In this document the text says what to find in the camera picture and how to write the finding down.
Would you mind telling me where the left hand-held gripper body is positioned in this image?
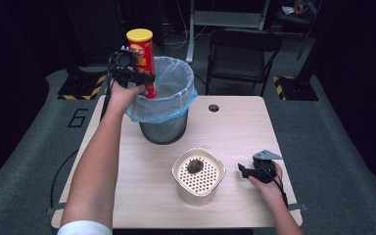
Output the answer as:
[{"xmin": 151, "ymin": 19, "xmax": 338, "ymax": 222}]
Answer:
[{"xmin": 109, "ymin": 45, "xmax": 145, "ymax": 89}]

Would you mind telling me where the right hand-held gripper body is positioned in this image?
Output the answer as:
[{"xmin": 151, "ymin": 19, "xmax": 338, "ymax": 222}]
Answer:
[{"xmin": 248, "ymin": 149, "xmax": 283, "ymax": 184}]

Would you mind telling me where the red chips can yellow lid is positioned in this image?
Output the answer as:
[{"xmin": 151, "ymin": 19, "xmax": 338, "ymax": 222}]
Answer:
[{"xmin": 125, "ymin": 27, "xmax": 158, "ymax": 100}]

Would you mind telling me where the translucent blue bin bag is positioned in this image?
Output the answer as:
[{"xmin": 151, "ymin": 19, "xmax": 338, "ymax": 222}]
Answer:
[{"xmin": 124, "ymin": 56, "xmax": 199, "ymax": 124}]

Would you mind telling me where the grey mesh trash bin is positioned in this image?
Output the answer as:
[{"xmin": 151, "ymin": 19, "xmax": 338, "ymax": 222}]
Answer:
[{"xmin": 139, "ymin": 111, "xmax": 189, "ymax": 146}]

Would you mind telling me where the person's right hand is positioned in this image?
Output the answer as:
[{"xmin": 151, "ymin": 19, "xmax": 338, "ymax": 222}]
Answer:
[{"xmin": 248, "ymin": 161, "xmax": 287, "ymax": 210}]

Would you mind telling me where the person's left hand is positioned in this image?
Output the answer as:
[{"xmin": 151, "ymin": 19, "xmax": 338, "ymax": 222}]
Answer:
[{"xmin": 107, "ymin": 81, "xmax": 146, "ymax": 114}]

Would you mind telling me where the dark crumpled lump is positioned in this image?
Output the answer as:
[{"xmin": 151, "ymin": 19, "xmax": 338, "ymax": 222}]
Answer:
[{"xmin": 186, "ymin": 159, "xmax": 205, "ymax": 174}]

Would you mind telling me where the black base with hazard stripes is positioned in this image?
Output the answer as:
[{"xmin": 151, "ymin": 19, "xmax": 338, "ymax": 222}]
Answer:
[
  {"xmin": 271, "ymin": 75, "xmax": 320, "ymax": 102},
  {"xmin": 57, "ymin": 67, "xmax": 109, "ymax": 101}
]

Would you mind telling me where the beige container with perforated lid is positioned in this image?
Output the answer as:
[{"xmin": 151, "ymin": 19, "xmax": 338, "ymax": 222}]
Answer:
[{"xmin": 171, "ymin": 147, "xmax": 227, "ymax": 208}]

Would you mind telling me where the black folding chair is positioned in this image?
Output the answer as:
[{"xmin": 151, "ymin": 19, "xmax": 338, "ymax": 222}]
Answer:
[{"xmin": 205, "ymin": 28, "xmax": 283, "ymax": 98}]

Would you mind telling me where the white metal stand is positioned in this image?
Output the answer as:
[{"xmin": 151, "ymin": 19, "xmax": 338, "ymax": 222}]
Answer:
[{"xmin": 185, "ymin": 0, "xmax": 272, "ymax": 65}]

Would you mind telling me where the dark cluttered stand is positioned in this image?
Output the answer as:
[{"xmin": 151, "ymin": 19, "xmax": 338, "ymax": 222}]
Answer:
[{"xmin": 278, "ymin": 0, "xmax": 322, "ymax": 27}]

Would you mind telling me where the white sleeve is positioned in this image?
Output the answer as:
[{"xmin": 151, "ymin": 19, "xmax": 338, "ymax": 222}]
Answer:
[{"xmin": 57, "ymin": 220, "xmax": 114, "ymax": 235}]

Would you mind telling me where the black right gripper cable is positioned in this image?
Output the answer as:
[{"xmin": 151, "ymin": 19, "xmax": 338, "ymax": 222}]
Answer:
[{"xmin": 263, "ymin": 165, "xmax": 290, "ymax": 209}]

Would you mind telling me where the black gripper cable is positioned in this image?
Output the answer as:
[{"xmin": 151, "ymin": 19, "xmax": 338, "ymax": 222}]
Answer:
[
  {"xmin": 263, "ymin": 165, "xmax": 290, "ymax": 209},
  {"xmin": 99, "ymin": 52, "xmax": 118, "ymax": 122}
]

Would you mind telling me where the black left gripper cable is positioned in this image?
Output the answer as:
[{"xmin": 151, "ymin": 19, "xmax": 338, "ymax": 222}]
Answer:
[{"xmin": 99, "ymin": 52, "xmax": 118, "ymax": 122}]

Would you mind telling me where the black floor cable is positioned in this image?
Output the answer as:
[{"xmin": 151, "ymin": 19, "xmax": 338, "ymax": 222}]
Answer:
[{"xmin": 49, "ymin": 148, "xmax": 79, "ymax": 210}]

